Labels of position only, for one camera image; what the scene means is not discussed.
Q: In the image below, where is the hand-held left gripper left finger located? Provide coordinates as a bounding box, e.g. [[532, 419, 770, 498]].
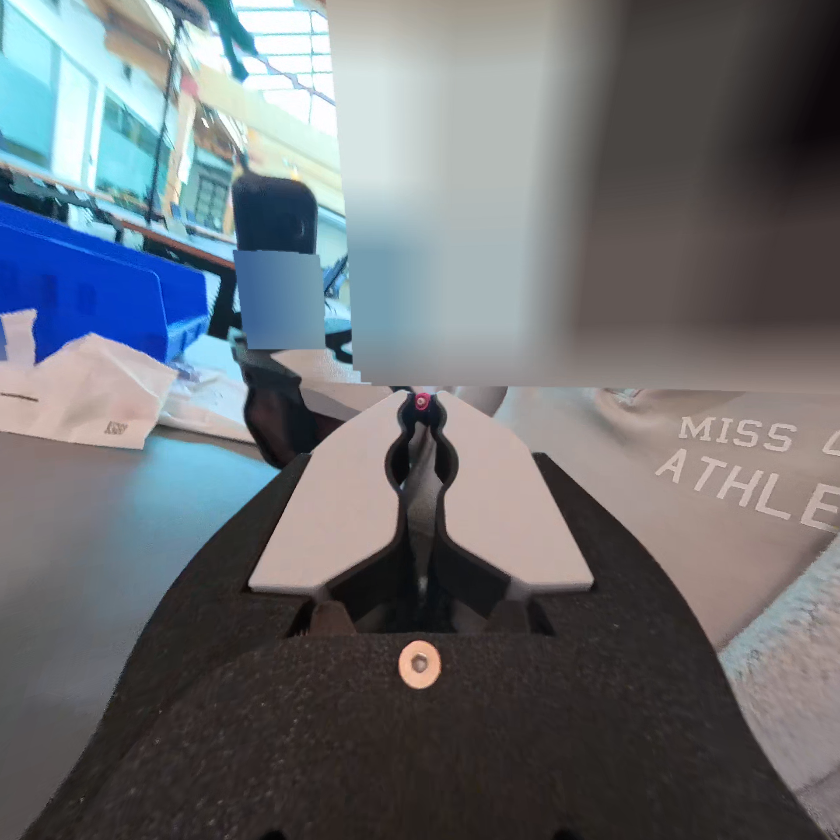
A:
[[248, 389, 413, 599]]

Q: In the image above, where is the grey printed sweatshirt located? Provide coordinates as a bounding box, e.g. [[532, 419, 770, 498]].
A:
[[489, 387, 840, 651]]

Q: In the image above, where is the printed white paper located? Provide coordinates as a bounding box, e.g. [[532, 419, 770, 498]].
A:
[[157, 335, 262, 445]]

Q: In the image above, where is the blue plastic bin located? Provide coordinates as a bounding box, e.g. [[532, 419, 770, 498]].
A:
[[0, 200, 212, 366]]

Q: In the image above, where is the white paper sheet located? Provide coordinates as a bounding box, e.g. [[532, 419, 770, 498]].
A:
[[0, 308, 39, 370]]

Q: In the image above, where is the grey desk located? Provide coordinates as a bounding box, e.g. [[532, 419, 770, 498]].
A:
[[0, 430, 309, 840]]

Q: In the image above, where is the background long table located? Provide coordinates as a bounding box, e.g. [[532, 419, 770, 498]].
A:
[[0, 154, 238, 271]]

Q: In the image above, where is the black stand pole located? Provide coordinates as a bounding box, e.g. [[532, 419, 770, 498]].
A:
[[146, 16, 185, 225]]

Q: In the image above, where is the white paper bag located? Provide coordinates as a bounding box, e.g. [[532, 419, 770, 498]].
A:
[[0, 331, 179, 451]]

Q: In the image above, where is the pale fleece jacket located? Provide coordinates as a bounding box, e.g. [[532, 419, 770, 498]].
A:
[[717, 541, 840, 840]]

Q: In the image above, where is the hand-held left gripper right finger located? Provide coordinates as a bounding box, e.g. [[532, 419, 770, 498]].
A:
[[430, 390, 595, 618]]

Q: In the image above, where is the black office chair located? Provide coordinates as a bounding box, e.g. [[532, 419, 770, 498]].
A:
[[230, 172, 358, 468]]

